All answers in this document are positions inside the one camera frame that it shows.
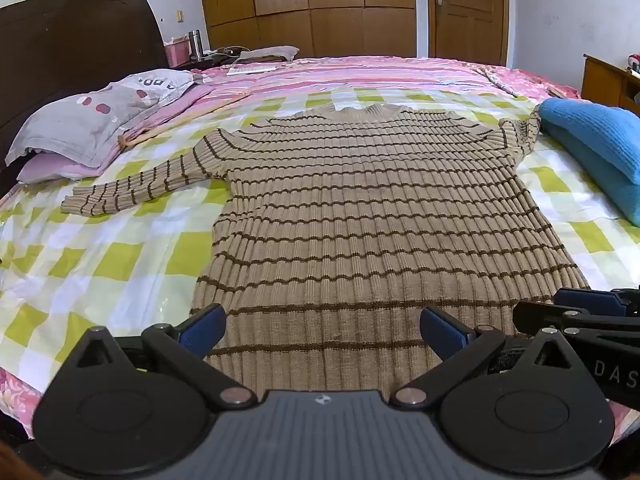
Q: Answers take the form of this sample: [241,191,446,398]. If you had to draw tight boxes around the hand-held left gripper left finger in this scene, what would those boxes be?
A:
[75,304,258,408]

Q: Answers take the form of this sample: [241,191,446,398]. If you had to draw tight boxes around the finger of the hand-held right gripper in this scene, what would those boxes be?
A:
[554,287,640,317]
[512,301,640,341]

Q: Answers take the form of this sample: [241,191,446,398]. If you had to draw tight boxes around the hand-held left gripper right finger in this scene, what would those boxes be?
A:
[390,306,576,408]

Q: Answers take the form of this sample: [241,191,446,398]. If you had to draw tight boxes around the beige brown-striped knit sweater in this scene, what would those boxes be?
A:
[61,103,591,396]

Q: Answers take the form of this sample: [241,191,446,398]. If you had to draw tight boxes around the folded blue knit sweater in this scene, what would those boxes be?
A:
[537,97,640,228]

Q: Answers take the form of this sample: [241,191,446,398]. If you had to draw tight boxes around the wooden side cabinet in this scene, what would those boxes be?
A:
[582,54,640,111]

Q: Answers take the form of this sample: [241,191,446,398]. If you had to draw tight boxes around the floral pink cloth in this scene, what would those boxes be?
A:
[475,64,521,97]

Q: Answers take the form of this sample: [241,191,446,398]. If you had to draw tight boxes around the grey pillow with pink dots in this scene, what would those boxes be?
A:
[5,69,198,168]

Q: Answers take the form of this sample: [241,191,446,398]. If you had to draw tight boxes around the white flat paper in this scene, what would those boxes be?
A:
[226,62,277,77]

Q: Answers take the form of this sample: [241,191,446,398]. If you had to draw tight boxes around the dark nightstand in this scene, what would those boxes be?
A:
[170,51,241,72]

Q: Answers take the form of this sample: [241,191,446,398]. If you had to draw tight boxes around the pink striped bedsheet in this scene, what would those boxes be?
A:
[0,55,583,433]

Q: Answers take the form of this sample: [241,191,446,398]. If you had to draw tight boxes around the pink box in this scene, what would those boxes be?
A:
[165,37,193,67]

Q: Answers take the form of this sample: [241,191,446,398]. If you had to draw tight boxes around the folded grey cloth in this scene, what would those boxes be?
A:
[237,46,299,63]

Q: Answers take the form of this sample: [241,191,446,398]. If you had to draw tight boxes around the wooden door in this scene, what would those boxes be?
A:
[425,0,511,67]

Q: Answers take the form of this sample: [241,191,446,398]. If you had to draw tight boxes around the dark wooden headboard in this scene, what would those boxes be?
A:
[0,0,168,196]

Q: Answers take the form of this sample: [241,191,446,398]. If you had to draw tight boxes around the wooden wardrobe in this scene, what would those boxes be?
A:
[196,0,418,58]

